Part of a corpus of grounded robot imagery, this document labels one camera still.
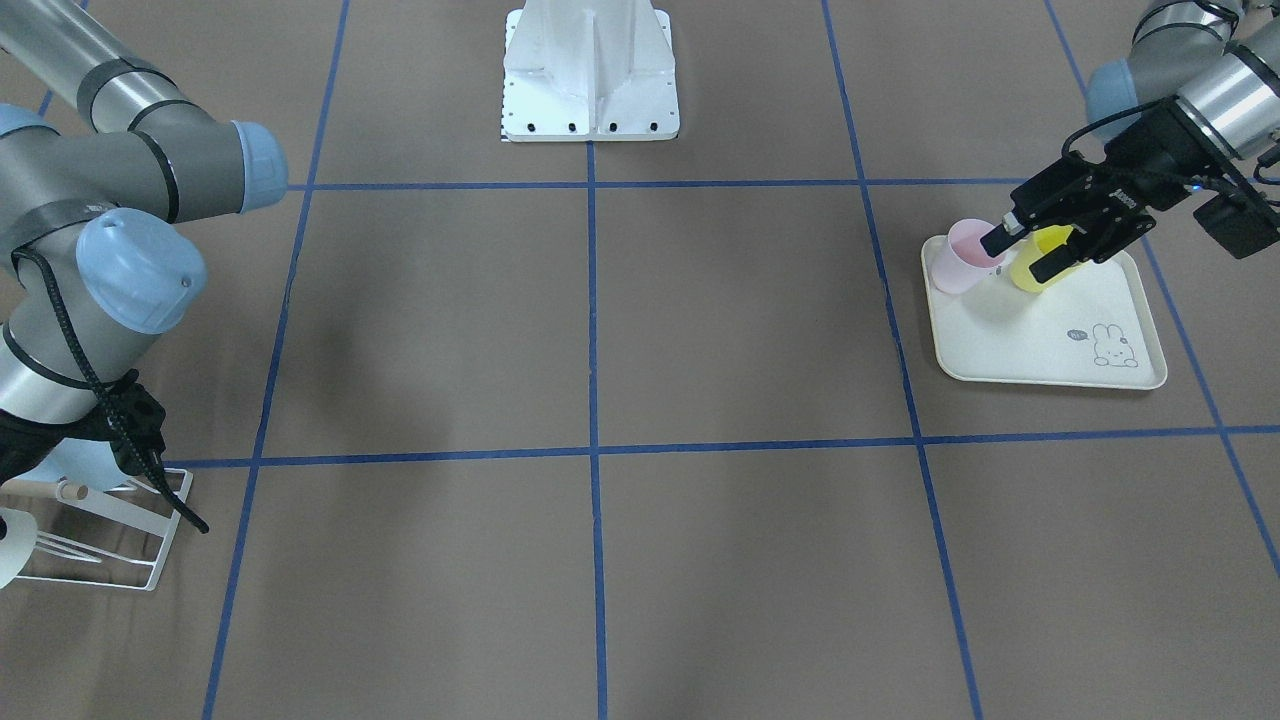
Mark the pink plastic cup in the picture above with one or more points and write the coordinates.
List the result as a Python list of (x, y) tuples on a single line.
[(962, 261)]

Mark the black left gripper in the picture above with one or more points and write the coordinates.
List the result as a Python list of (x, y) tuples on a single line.
[(1152, 150)]

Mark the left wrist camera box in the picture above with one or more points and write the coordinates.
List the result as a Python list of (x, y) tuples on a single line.
[(1238, 225)]

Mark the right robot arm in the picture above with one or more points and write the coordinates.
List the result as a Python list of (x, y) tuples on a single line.
[(90, 222)]

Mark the yellow plastic cup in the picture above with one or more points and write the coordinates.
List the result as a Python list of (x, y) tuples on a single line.
[(1038, 263)]

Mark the white translucent cup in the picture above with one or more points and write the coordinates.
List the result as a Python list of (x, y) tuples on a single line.
[(20, 533)]

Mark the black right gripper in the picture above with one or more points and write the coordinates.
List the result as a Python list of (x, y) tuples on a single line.
[(14, 446)]

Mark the cream tray with bear drawing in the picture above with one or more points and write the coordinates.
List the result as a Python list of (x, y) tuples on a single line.
[(1095, 329)]

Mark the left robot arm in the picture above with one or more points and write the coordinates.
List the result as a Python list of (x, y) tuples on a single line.
[(1191, 108)]

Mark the white wire cup rack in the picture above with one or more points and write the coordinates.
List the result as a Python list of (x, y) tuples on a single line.
[(118, 539)]

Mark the light blue plastic cup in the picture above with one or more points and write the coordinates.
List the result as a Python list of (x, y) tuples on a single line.
[(88, 463)]

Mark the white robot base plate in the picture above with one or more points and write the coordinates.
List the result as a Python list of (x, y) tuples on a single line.
[(589, 71)]

